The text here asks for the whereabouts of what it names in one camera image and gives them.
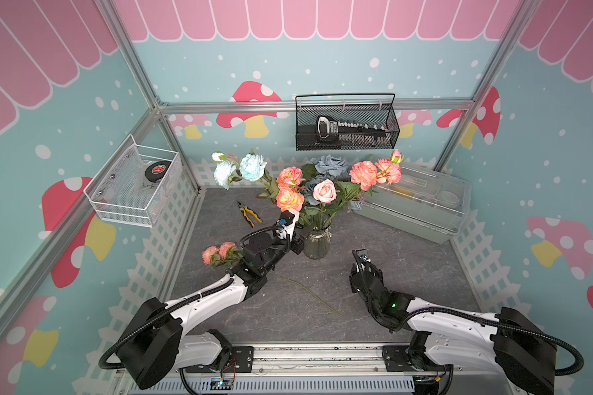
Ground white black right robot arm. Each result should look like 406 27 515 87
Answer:
349 250 584 394

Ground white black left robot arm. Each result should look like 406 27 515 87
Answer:
98 209 299 389

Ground clear glass vase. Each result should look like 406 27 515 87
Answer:
303 228 331 260

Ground pink rose stem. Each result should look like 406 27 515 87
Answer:
313 179 337 230

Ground dusty blue rose bunch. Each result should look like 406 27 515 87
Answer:
301 155 349 206

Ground translucent plastic storage box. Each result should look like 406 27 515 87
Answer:
354 162 472 245

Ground pink bud flower stem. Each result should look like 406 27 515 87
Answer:
202 241 342 316

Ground light blue peony stem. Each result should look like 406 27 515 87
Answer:
211 151 274 198

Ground white wire wall basket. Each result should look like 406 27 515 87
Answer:
83 135 182 228

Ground black wire wall basket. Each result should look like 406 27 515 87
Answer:
294 93 400 151

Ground large pink peony stem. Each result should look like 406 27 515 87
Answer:
335 150 405 207

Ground yellow black pliers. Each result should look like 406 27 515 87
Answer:
237 201 263 228

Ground pink peony pair stem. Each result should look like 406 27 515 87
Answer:
276 167 305 212

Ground black tape roll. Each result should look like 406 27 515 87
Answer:
144 161 172 183

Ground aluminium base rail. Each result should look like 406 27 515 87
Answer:
145 343 521 394

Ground socket wrench set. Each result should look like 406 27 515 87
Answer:
316 116 390 146

